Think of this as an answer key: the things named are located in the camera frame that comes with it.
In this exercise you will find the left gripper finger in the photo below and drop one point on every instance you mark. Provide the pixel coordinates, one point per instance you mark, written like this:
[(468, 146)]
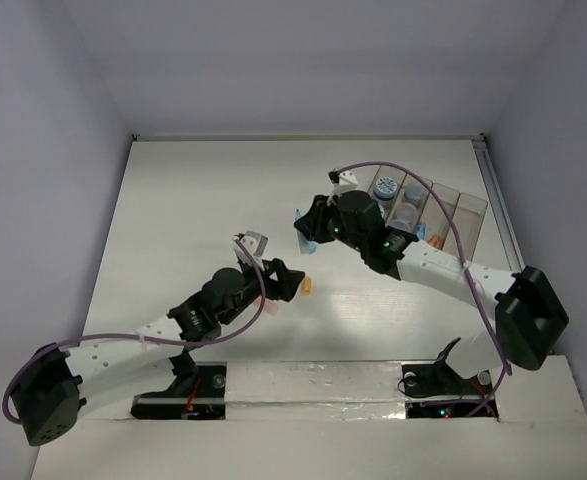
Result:
[(277, 270), (288, 283)]

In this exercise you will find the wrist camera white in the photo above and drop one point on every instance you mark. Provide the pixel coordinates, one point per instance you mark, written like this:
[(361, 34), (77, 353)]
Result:
[(343, 182), (250, 242)]

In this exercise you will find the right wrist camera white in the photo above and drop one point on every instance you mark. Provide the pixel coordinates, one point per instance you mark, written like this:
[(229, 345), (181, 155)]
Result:
[(343, 182)]

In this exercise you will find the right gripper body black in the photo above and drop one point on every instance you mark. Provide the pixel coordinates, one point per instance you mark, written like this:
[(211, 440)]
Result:
[(328, 218)]

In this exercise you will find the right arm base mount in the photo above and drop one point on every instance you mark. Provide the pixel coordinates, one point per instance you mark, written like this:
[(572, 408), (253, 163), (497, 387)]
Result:
[(435, 391)]

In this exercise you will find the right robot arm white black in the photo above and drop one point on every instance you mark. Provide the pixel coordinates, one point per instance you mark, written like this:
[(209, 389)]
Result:
[(523, 315)]

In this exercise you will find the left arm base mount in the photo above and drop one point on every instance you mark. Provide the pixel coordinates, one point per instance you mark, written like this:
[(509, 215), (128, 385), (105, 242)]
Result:
[(197, 393)]

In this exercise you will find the blue marker pen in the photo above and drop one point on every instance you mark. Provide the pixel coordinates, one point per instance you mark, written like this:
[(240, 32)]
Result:
[(302, 241)]

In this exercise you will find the small orange cap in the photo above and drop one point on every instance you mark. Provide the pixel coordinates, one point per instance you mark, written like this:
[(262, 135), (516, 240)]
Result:
[(306, 285)]

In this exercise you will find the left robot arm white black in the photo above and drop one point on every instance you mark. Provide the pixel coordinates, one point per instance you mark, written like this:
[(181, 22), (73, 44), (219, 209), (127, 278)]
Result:
[(64, 381)]

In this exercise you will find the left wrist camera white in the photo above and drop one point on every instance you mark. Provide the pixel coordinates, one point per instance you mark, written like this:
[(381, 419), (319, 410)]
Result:
[(250, 242)]

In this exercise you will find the clear jar of clips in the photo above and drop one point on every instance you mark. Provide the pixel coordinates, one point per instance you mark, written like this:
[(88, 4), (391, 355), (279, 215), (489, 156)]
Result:
[(406, 212), (415, 193), (402, 225)]

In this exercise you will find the orange marker cap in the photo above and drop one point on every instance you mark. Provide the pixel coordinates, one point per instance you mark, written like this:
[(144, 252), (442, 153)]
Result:
[(437, 242)]

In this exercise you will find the blue lid round jar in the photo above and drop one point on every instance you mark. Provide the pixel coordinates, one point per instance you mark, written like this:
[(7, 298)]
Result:
[(385, 189)]

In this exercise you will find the blue marker cap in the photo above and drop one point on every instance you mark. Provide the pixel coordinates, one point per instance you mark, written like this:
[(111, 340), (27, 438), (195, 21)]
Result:
[(420, 230)]

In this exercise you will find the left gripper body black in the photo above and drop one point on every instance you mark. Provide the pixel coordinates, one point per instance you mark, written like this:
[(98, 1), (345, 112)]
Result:
[(271, 280)]

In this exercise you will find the orange marker pen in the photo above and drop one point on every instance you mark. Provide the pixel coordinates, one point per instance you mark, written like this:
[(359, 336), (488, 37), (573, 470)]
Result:
[(270, 307)]

